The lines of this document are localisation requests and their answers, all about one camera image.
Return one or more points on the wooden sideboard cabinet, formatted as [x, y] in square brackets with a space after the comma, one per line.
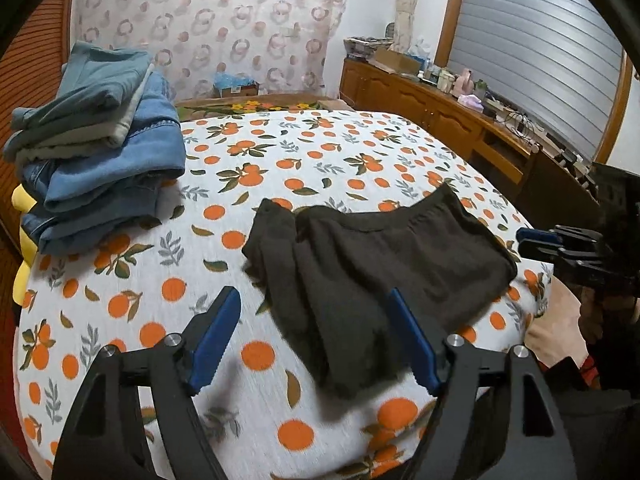
[534, 183]

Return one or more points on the circle pattern curtain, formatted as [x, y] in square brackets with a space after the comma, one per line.
[279, 44]

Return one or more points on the grey roller shutter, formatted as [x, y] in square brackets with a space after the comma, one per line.
[555, 59]

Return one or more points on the pink tissue pack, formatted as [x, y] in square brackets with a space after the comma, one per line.
[472, 102]

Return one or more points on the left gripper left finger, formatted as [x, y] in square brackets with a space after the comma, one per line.
[104, 437]

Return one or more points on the stack of papers basket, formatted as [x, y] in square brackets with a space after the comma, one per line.
[364, 47]

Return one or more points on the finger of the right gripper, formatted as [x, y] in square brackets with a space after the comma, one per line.
[526, 235]
[545, 254]

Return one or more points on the teal folded jeans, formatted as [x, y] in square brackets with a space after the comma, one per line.
[95, 82]

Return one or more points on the pink bottle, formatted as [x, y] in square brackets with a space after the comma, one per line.
[464, 84]

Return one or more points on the orange print white sheet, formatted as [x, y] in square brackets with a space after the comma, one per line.
[264, 415]

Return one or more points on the yellow pillow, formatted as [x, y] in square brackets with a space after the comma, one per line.
[23, 203]

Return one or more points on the right hand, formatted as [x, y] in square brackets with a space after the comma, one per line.
[555, 335]

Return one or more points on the grey lower folded jeans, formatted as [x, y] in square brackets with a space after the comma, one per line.
[86, 140]

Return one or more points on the black pants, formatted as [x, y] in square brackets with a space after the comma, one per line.
[328, 275]

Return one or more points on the blue folded jeans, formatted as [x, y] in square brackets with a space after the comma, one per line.
[80, 200]

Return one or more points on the brown louvered wardrobe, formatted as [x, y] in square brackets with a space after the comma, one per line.
[31, 67]

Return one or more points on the cardboard box with blue items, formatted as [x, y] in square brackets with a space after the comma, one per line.
[226, 85]

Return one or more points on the cardboard box on sideboard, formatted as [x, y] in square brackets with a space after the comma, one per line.
[395, 63]

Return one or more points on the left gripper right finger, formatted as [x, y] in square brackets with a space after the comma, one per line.
[494, 416]

